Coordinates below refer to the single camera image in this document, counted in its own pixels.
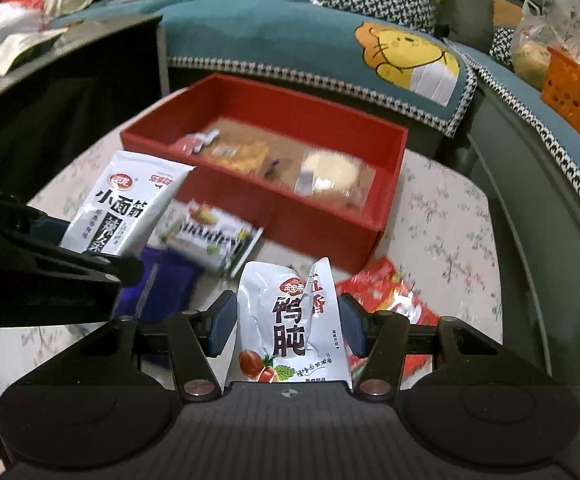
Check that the white duck gizzard snack packet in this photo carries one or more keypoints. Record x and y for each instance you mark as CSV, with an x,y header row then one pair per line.
x,y
289,328

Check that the round bread in clear wrap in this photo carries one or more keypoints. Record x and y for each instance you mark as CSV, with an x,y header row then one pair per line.
x,y
334,178

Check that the clear plastic bag with fruit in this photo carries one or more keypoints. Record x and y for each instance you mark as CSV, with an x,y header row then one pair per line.
x,y
544,27

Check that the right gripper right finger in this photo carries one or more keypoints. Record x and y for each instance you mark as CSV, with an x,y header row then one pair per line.
x,y
385,339

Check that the green white Kaprons wafer pack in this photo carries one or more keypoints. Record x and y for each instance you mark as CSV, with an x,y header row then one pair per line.
x,y
217,241

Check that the small red white packet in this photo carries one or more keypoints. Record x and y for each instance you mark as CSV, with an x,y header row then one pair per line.
x,y
193,143

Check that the blue wafer biscuit packet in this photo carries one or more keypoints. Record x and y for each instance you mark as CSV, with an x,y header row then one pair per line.
x,y
165,287

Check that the teal side sofa cover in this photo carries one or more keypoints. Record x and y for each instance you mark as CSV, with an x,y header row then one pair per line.
x,y
560,139

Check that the red printed snack packet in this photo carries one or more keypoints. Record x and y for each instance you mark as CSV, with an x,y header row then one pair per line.
x,y
379,287

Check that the white plastic bag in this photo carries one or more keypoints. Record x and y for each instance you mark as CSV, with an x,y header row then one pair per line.
x,y
24,32

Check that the golden pastry in clear wrap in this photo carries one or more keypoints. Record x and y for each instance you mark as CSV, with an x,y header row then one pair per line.
x,y
234,153

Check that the white noodle gluten snack packet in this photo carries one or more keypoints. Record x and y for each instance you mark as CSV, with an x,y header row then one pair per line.
x,y
126,202

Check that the teal lion sofa cover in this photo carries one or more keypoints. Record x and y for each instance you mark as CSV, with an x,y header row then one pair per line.
x,y
298,41

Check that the red rectangular storage box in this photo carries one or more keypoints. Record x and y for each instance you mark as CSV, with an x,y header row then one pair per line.
x,y
291,123

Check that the green sofa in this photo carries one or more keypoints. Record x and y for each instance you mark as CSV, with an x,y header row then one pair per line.
x,y
542,208

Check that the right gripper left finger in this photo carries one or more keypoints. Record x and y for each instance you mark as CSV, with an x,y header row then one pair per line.
x,y
190,338

